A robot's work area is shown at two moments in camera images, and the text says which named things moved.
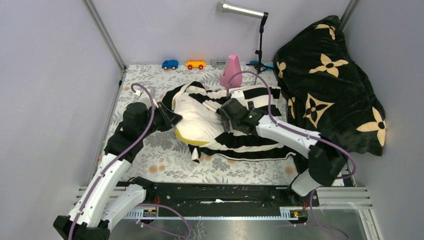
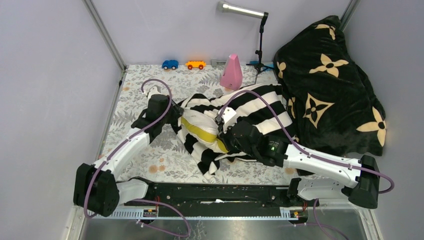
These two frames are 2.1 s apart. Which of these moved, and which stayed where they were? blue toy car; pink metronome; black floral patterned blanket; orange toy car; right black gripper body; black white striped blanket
Moved: black white striped blanket; right black gripper body
Stayed: black floral patterned blanket; blue toy car; pink metronome; orange toy car
